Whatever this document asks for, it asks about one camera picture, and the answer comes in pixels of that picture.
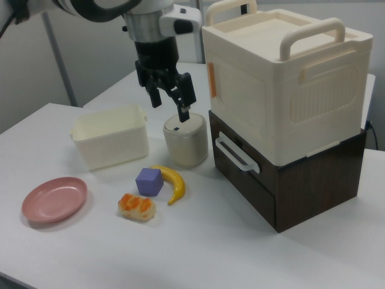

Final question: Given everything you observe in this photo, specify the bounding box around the white drawer handle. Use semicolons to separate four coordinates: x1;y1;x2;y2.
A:
215;131;260;175

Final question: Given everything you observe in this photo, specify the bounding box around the black wall cable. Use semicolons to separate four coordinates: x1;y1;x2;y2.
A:
367;119;378;150

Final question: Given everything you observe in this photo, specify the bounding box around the small beige lidded trash can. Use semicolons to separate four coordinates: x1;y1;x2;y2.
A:
162;113;209;168

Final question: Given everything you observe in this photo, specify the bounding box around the dark brown wooden drawer box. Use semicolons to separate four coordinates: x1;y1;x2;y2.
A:
208;110;368;233

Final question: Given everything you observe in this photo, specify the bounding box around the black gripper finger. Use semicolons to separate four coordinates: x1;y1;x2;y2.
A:
165;71;197;123
134;60;164;109

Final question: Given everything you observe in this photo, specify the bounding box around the purple cube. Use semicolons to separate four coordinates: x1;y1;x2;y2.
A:
135;167;164;197

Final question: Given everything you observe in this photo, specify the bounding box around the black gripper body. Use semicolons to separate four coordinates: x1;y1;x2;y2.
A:
134;37;179;72

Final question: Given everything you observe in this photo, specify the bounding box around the cream storage box with handles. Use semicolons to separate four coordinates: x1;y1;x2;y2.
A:
201;0;374;166

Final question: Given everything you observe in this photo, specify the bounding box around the pink plate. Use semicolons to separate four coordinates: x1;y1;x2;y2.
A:
21;176;88;224

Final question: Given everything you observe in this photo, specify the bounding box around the grey partition post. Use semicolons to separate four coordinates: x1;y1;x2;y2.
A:
40;11;82;107

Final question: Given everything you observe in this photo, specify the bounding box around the cream open plastic bin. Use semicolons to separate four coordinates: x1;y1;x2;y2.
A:
69;104;150;172

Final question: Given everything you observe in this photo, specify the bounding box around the orange strip on cream box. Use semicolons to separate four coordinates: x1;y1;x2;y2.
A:
207;62;219;99

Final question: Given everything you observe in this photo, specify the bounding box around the yellow toy banana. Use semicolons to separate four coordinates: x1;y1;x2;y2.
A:
149;164;186;207

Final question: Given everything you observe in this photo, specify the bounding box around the orange glazed toy pastry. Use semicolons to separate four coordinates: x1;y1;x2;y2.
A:
117;192;157;222

